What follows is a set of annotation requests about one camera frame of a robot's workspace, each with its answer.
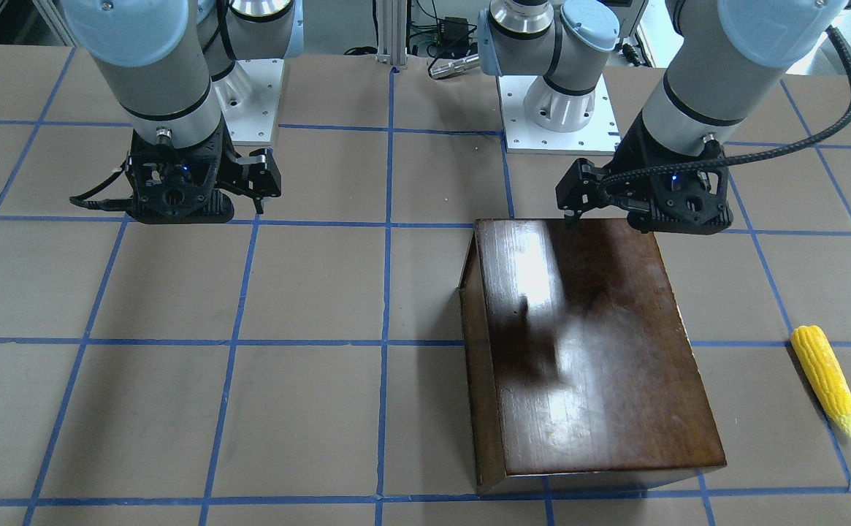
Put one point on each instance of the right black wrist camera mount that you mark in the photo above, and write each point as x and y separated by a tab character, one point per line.
179	185

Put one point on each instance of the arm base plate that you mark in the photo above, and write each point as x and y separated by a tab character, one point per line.
250	95
560	117

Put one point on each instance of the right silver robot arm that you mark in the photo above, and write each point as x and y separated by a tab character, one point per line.
201	122

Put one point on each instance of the dark wooden drawer box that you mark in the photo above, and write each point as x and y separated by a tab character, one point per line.
579	365

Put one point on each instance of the yellow toy corn cob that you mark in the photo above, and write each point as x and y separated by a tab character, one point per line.
824	373

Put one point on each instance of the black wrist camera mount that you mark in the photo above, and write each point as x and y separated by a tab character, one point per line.
690	202
179	185

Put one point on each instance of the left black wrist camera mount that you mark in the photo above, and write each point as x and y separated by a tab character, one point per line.
690	202

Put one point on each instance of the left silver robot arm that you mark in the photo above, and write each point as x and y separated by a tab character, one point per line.
670	171

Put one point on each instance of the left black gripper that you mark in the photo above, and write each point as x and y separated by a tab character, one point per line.
630	155

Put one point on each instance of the aluminium frame post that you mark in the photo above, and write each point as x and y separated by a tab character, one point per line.
391	25

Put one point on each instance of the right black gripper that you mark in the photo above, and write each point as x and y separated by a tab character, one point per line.
258	175

